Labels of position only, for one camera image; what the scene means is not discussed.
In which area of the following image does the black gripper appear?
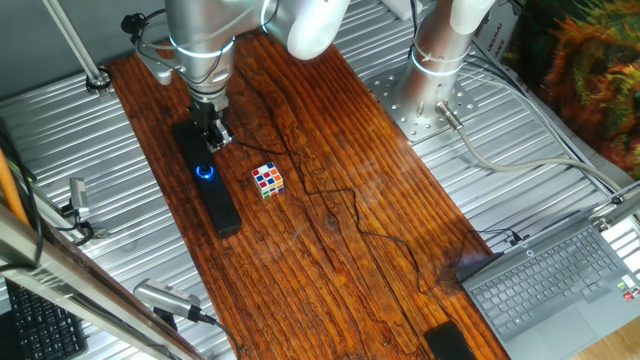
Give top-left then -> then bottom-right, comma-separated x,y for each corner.
189,99 -> 236,154

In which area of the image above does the black soundbar speaker with knob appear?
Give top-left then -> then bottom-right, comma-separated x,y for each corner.
171,119 -> 244,239

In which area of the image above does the rubik's cube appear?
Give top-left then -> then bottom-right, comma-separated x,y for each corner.
250,161 -> 286,201

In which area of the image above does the metal clamp tool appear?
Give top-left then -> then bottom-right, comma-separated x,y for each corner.
62,176 -> 94,224

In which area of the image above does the aluminium stand pole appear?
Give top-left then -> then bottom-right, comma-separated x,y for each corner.
42,0 -> 114,96
589,180 -> 640,231

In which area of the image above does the brown wood grain board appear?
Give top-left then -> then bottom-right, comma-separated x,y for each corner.
104,29 -> 511,360

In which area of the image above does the orange pole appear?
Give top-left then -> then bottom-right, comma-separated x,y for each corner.
0,147 -> 30,226

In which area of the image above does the small white box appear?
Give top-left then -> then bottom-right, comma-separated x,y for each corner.
380,0 -> 426,22

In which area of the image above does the black keyboard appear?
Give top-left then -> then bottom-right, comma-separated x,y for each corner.
4,279 -> 89,360

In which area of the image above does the white lettered box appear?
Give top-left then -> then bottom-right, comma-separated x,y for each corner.
472,0 -> 524,66

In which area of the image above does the black smartphone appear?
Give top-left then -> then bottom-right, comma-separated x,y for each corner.
424,321 -> 477,360

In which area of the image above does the grey laptop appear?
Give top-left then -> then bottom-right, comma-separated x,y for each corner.
455,212 -> 640,360

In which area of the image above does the colourful furry cloth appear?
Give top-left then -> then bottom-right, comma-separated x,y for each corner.
504,0 -> 640,181

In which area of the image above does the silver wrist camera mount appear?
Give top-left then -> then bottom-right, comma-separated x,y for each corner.
134,44 -> 186,86

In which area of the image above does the silver grilled camera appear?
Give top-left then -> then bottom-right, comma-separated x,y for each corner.
132,278 -> 204,331

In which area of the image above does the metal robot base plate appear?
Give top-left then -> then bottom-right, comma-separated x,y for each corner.
364,64 -> 479,146

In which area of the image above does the black camera cable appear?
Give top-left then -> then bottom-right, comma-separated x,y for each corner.
192,307 -> 244,360
0,127 -> 46,274

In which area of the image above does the aluminium frame beam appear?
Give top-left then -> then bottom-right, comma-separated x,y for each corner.
0,202 -> 206,360

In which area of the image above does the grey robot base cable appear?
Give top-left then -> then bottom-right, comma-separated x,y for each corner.
434,99 -> 626,196

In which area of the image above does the thin black speaker cable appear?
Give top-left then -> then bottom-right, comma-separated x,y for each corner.
217,139 -> 524,296

